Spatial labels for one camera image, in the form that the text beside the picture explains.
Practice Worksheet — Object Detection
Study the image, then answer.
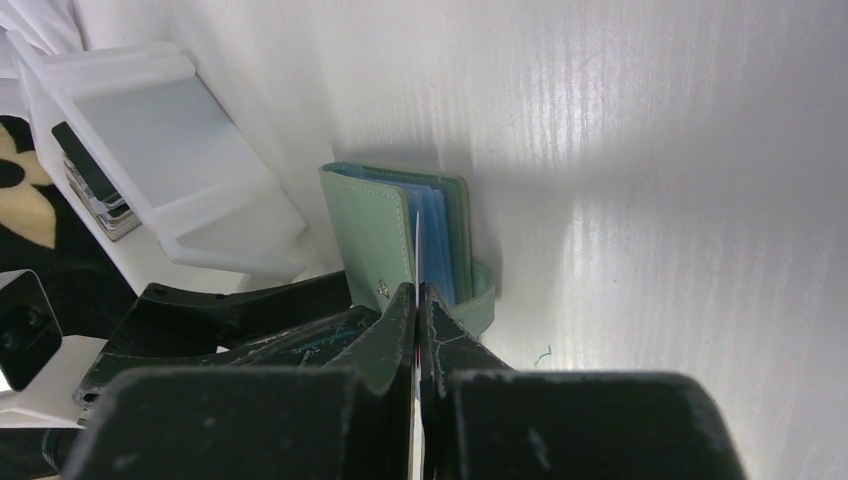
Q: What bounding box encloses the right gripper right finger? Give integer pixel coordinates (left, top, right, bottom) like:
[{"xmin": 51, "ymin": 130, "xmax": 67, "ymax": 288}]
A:
[{"xmin": 417, "ymin": 283, "xmax": 745, "ymax": 479}]

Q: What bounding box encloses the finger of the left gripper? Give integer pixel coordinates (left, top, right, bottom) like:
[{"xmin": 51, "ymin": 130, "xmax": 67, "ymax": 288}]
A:
[
  {"xmin": 72, "ymin": 306, "xmax": 379, "ymax": 406},
  {"xmin": 105, "ymin": 271, "xmax": 352, "ymax": 358}
]

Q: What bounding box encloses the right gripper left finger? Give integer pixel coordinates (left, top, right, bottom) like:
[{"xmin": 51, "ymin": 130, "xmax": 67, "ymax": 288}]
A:
[{"xmin": 62, "ymin": 283, "xmax": 417, "ymax": 479}]

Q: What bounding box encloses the silver VIP credit card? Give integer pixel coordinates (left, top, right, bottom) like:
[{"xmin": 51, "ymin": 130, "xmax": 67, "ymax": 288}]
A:
[{"xmin": 410, "ymin": 212, "xmax": 425, "ymax": 480}]

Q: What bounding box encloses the green leather card holder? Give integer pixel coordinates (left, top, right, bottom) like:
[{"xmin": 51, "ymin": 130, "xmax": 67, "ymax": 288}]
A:
[{"xmin": 319, "ymin": 162, "xmax": 495, "ymax": 336}]

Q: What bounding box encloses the clear plastic card box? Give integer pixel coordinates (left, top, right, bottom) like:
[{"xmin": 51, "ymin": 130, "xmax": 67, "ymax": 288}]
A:
[{"xmin": 7, "ymin": 31, "xmax": 305, "ymax": 289}]

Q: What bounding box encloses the stack of credit cards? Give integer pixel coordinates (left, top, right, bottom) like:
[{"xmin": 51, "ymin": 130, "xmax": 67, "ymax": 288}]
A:
[{"xmin": 51, "ymin": 122, "xmax": 141, "ymax": 242}]

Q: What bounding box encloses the black floral blanket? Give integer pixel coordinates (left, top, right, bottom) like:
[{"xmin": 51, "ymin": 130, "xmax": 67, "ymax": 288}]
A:
[{"xmin": 1, "ymin": 115, "xmax": 137, "ymax": 338}]

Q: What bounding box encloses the white crumpled cloth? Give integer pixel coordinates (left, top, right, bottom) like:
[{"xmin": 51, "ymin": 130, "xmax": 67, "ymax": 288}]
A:
[{"xmin": 1, "ymin": 0, "xmax": 84, "ymax": 79}]

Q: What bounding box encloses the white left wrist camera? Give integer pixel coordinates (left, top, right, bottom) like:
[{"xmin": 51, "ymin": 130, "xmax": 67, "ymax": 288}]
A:
[{"xmin": 1, "ymin": 269, "xmax": 106, "ymax": 429}]

